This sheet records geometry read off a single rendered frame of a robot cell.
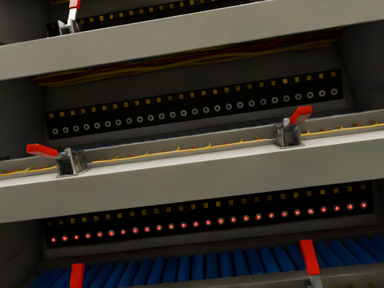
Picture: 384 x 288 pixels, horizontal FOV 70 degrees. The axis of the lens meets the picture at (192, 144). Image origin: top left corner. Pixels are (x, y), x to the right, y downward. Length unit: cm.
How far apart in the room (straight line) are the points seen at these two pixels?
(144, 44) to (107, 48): 5
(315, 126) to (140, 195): 23
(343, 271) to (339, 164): 13
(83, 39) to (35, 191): 21
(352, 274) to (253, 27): 32
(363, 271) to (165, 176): 26
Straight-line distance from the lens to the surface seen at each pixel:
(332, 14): 42
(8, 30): 63
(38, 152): 32
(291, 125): 30
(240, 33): 39
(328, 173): 34
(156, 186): 32
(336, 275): 40
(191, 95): 50
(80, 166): 37
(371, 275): 41
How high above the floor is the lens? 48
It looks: 14 degrees up
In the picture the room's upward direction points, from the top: 6 degrees counter-clockwise
